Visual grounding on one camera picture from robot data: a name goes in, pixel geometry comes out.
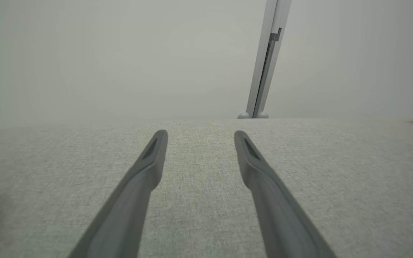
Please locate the grey cylindrical partition foot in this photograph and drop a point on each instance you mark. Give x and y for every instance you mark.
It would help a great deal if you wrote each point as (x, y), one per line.
(263, 115)
(243, 115)

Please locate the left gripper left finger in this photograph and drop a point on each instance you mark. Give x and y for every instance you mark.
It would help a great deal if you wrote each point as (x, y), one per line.
(120, 222)

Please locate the grey partition post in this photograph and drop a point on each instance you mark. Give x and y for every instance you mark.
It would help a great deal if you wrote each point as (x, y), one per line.
(262, 71)

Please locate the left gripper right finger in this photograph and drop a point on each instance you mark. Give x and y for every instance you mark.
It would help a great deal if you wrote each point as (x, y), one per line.
(281, 222)

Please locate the grey fabric sofa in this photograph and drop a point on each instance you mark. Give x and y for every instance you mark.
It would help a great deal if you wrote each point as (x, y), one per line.
(199, 215)

